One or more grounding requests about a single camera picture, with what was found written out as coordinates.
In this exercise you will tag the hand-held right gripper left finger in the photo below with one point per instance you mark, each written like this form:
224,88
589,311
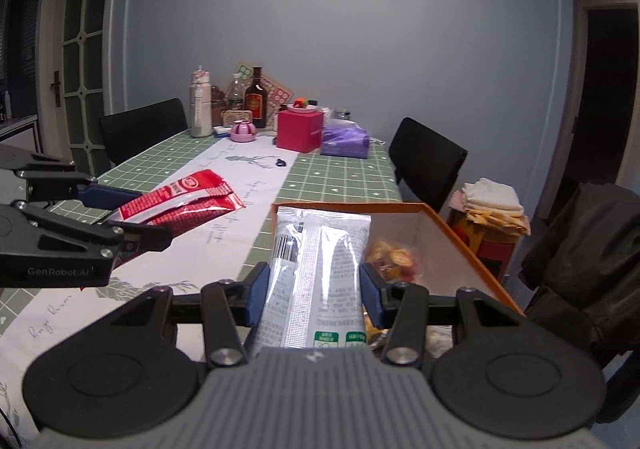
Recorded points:
257,296

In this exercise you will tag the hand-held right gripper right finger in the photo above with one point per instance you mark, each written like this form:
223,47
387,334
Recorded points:
370,296

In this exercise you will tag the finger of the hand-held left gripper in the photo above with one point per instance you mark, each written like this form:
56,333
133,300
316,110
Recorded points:
107,196
142,236

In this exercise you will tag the clear dried fruit packet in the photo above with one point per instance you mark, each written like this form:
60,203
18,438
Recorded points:
395,259

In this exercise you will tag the red snack packet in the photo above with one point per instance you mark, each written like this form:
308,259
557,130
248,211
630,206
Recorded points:
175,199

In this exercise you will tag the white silver snack packet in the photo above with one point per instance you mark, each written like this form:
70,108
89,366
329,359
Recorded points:
320,279

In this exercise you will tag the orange cardboard box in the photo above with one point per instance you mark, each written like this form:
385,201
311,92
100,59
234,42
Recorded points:
440,239

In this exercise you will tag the black chair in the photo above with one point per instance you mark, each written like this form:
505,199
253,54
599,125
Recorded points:
145,129
425,159

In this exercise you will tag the white cabinet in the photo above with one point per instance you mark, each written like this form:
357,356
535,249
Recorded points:
17,129

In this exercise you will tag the orange stool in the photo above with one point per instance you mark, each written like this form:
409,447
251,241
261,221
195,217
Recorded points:
482,251

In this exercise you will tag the white thermos bottle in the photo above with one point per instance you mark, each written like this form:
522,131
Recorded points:
201,109

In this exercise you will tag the small blue box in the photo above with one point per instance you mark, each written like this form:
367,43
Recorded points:
221,131

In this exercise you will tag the pink round gadget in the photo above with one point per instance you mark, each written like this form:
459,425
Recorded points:
243,131

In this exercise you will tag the white glass pane door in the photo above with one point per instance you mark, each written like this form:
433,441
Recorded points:
75,54

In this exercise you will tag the yellow folded cloth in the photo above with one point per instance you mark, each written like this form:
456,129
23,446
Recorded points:
500,224

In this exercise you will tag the small wooden speaker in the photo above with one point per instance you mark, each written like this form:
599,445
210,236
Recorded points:
236,118

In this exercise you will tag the purple tissue pack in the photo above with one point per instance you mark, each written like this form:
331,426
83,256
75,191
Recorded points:
345,141

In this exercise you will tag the white folded cloth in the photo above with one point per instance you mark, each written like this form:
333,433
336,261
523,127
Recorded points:
492,196

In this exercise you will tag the clear plastic bottle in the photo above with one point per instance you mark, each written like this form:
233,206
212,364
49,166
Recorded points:
235,96

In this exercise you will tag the pink box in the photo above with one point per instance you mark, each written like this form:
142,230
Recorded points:
300,131

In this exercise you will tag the dark brown liquor bottle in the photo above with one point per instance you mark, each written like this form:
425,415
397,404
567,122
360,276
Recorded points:
256,101

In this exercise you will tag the white plate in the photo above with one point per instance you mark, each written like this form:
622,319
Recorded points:
311,108

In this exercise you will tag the patterned board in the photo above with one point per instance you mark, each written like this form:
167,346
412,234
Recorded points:
277,94

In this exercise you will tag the small red fruit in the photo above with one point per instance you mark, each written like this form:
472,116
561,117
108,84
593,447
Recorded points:
300,103

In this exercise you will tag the dark grey jacket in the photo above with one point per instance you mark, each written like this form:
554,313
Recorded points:
575,254

